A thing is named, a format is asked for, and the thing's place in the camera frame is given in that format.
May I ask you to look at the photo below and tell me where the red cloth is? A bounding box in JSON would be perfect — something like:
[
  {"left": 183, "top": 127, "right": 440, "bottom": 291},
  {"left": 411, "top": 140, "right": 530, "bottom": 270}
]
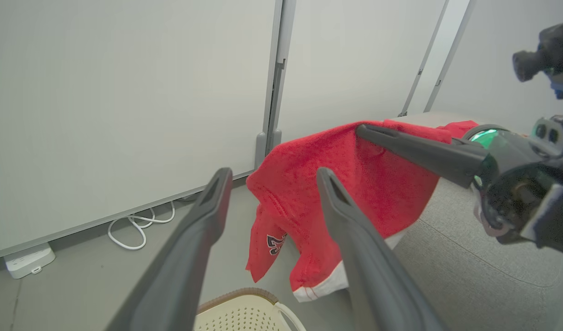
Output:
[{"left": 245, "top": 119, "right": 480, "bottom": 303}]

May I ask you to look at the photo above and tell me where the beige plastic laundry basket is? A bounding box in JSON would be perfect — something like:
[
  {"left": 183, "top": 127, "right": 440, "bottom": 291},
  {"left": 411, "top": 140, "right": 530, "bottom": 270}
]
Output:
[{"left": 194, "top": 287, "right": 307, "bottom": 331}]

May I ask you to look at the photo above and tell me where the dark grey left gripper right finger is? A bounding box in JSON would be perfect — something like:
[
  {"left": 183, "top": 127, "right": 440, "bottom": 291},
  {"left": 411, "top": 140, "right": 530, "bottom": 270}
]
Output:
[{"left": 316, "top": 167, "right": 448, "bottom": 331}]

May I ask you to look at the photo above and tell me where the wide white partition panel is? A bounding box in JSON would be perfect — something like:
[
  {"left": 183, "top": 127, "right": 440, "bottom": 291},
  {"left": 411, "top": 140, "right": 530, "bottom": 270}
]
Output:
[{"left": 0, "top": 0, "right": 284, "bottom": 263}]

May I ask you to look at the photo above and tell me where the white coiled power cable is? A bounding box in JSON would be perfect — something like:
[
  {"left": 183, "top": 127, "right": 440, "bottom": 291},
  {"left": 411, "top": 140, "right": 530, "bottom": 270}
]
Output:
[{"left": 108, "top": 200, "right": 176, "bottom": 251}]

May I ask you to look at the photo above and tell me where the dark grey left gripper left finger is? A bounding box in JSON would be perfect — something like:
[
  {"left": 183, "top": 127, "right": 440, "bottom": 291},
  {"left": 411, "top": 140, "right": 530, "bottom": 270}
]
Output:
[{"left": 106, "top": 167, "right": 234, "bottom": 331}]

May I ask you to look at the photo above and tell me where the grey fabric sofa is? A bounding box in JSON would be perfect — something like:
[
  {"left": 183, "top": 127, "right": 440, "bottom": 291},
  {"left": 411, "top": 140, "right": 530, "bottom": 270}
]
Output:
[{"left": 392, "top": 110, "right": 563, "bottom": 331}]

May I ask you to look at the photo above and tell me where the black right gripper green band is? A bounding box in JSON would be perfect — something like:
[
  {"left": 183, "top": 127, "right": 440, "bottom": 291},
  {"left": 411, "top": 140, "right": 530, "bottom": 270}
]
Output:
[{"left": 356, "top": 115, "right": 563, "bottom": 242}]

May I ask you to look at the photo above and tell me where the white power strip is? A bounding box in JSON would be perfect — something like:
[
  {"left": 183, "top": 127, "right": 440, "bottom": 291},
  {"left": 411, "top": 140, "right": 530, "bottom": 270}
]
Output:
[{"left": 4, "top": 242, "right": 56, "bottom": 280}]

